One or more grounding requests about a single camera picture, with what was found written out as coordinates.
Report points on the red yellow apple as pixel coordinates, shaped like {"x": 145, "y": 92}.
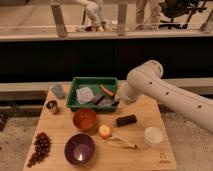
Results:
{"x": 105, "y": 131}

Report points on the grey blue cup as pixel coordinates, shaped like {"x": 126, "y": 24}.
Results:
{"x": 58, "y": 91}

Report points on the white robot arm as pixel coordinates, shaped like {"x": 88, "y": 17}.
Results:
{"x": 147, "y": 79}

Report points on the black office chair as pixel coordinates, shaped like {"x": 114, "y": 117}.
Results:
{"x": 176, "y": 8}

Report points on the orange bowl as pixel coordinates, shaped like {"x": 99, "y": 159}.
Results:
{"x": 85, "y": 119}

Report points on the grey sponge cloth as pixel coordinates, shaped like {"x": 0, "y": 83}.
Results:
{"x": 84, "y": 95}

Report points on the small metal cup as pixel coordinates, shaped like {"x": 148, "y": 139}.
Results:
{"x": 52, "y": 106}

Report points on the black rectangular block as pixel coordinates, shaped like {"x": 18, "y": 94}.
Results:
{"x": 122, "y": 121}

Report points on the yellow banana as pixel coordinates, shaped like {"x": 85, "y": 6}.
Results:
{"x": 120, "y": 142}

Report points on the red sausage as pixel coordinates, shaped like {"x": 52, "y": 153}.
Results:
{"x": 106, "y": 91}

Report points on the purple bowl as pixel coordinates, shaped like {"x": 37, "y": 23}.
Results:
{"x": 79, "y": 149}

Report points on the bunch of dark grapes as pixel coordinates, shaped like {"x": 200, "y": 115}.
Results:
{"x": 42, "y": 148}

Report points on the green plastic tray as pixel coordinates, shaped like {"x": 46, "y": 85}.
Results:
{"x": 97, "y": 93}

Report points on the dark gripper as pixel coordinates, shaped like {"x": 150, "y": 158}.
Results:
{"x": 97, "y": 98}

